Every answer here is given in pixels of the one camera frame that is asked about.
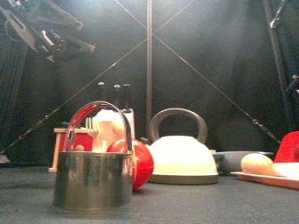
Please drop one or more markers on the pale pink plastic tray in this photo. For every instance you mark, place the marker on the pale pink plastic tray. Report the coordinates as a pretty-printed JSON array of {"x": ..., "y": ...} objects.
[{"x": 268, "y": 180}]

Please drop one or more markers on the beige toy egg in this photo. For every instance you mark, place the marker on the beige toy egg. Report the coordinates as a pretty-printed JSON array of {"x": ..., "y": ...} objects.
[{"x": 256, "y": 164}]

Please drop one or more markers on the white plastic toy fork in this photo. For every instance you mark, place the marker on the white plastic toy fork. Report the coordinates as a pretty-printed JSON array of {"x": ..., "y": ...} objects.
[{"x": 91, "y": 131}]

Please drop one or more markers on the wooden dish rack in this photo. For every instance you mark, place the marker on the wooden dish rack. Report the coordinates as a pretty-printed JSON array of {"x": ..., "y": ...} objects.
[{"x": 83, "y": 140}]

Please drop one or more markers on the slanted metal frame pole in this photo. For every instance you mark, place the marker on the slanted metal frame pole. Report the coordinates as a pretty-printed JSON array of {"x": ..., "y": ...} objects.
[{"x": 276, "y": 64}]

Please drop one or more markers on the grey toy bowl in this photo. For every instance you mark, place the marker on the grey toy bowl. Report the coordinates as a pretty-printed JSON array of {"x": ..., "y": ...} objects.
[{"x": 238, "y": 162}]

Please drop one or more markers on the white knife block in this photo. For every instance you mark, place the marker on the white knife block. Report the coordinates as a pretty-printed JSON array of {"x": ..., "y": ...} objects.
[{"x": 112, "y": 125}]

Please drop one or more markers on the small beige ball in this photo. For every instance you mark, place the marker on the small beige ball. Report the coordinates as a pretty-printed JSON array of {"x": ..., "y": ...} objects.
[{"x": 79, "y": 148}]

